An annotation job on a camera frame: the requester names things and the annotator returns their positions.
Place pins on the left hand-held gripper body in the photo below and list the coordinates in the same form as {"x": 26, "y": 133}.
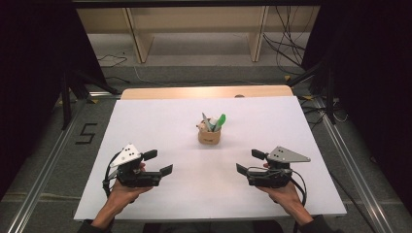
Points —
{"x": 126, "y": 156}

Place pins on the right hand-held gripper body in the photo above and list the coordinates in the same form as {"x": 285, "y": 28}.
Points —
{"x": 286, "y": 156}

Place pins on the tan pen holder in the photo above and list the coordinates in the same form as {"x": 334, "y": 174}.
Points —
{"x": 209, "y": 137}

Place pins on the glue stick with green cap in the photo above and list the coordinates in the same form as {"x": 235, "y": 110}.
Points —
{"x": 220, "y": 121}

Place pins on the clear silver pen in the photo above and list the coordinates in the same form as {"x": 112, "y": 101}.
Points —
{"x": 206, "y": 122}

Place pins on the person's left hand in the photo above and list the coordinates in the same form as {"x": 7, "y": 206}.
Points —
{"x": 123, "y": 195}

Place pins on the person's right hand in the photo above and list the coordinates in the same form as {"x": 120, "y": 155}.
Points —
{"x": 288, "y": 197}

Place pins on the white table board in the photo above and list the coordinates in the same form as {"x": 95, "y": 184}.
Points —
{"x": 194, "y": 181}

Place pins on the yellow tape piece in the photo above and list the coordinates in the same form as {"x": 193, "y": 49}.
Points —
{"x": 307, "y": 97}
{"x": 287, "y": 78}
{"x": 94, "y": 101}

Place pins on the black metal stand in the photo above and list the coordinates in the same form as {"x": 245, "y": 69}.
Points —
{"x": 330, "y": 97}
{"x": 66, "y": 106}

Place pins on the light wooden shelf unit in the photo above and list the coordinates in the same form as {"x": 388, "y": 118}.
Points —
{"x": 142, "y": 45}

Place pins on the black curtain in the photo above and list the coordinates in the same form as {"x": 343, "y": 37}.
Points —
{"x": 372, "y": 64}
{"x": 32, "y": 64}

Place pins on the aluminium floor rail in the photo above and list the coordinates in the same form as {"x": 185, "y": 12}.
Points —
{"x": 40, "y": 181}
{"x": 359, "y": 181}

